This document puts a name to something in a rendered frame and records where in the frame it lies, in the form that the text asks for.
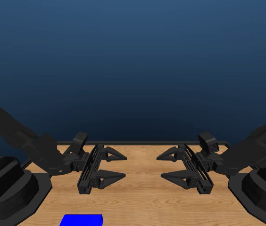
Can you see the blue hollow socket block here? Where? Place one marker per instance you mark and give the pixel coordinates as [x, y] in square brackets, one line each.
[81, 220]

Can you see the black table frame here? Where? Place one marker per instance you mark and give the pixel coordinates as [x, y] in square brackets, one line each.
[135, 142]

